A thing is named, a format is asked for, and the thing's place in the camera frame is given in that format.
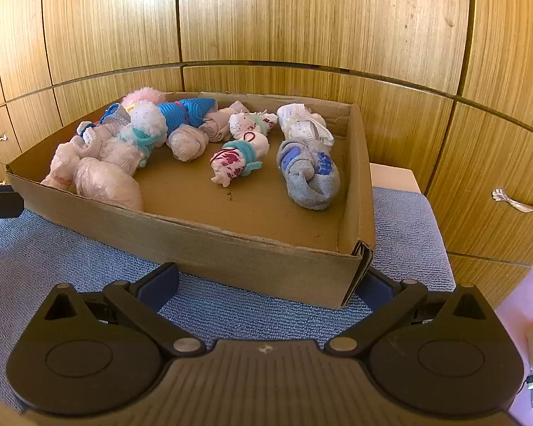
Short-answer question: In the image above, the pale pink long sock roll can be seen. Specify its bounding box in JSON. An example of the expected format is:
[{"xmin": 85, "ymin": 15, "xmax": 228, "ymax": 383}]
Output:
[{"xmin": 74, "ymin": 157, "xmax": 143, "ymax": 212}]

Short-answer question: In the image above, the grey sock blue pattern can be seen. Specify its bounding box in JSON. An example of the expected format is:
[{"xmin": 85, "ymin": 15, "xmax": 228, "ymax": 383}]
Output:
[{"xmin": 276, "ymin": 140, "xmax": 341, "ymax": 211}]

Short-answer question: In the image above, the fluffy white teal-band sock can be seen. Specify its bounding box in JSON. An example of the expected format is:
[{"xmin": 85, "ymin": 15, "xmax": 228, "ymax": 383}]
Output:
[{"xmin": 99, "ymin": 100, "xmax": 167, "ymax": 175}]

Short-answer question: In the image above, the white red-pattern sock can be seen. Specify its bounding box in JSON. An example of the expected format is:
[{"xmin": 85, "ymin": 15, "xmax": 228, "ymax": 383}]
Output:
[{"xmin": 210, "ymin": 131, "xmax": 269, "ymax": 187}]

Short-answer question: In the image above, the blue towel mat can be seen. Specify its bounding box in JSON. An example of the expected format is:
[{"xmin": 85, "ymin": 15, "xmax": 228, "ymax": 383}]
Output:
[{"xmin": 0, "ymin": 187, "xmax": 456, "ymax": 408}]

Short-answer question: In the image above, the white pink knotted sock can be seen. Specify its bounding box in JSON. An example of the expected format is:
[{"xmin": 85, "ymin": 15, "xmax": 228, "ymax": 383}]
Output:
[{"xmin": 41, "ymin": 136, "xmax": 101, "ymax": 190}]

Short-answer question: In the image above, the brown cardboard box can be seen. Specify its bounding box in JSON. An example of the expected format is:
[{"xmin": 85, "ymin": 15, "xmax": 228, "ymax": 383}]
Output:
[{"xmin": 7, "ymin": 98, "xmax": 375, "ymax": 309}]

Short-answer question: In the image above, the white blue sock bundle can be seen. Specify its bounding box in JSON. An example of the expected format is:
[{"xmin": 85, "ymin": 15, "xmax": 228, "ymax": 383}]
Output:
[{"xmin": 76, "ymin": 103, "xmax": 131, "ymax": 142}]

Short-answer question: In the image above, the pale pink knotted sock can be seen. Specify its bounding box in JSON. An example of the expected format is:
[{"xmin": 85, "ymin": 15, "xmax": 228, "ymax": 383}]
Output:
[{"xmin": 166, "ymin": 124, "xmax": 209, "ymax": 163}]

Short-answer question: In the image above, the fluffy pink sock ball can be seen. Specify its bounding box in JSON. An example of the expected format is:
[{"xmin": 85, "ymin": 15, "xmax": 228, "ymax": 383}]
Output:
[{"xmin": 121, "ymin": 87, "xmax": 166, "ymax": 108}]

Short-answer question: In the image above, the lilac sock roll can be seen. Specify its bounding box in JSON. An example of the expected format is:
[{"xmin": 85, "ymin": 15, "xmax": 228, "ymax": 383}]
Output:
[{"xmin": 199, "ymin": 101, "xmax": 249, "ymax": 142}]

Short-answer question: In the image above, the blue ribbed sock roll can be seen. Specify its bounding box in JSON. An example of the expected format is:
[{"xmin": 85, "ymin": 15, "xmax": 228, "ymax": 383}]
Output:
[{"xmin": 158, "ymin": 97, "xmax": 217, "ymax": 135}]

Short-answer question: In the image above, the white long sock roll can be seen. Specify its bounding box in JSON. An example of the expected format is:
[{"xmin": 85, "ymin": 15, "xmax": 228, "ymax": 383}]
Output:
[{"xmin": 276, "ymin": 103, "xmax": 335, "ymax": 147}]

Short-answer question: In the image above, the white patterned small sock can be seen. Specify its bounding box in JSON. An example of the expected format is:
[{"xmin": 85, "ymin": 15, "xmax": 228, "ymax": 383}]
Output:
[{"xmin": 229, "ymin": 111, "xmax": 278, "ymax": 140}]

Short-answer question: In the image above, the silver drawer handle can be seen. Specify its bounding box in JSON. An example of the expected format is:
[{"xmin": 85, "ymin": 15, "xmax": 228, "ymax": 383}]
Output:
[{"xmin": 492, "ymin": 187, "xmax": 533, "ymax": 213}]

